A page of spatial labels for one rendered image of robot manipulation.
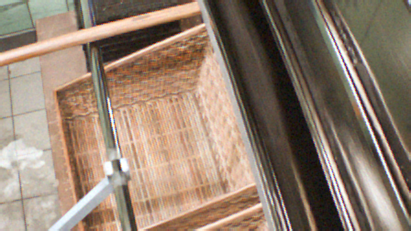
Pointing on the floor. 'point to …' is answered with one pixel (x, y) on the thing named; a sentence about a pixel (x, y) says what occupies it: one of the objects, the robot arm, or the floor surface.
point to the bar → (117, 172)
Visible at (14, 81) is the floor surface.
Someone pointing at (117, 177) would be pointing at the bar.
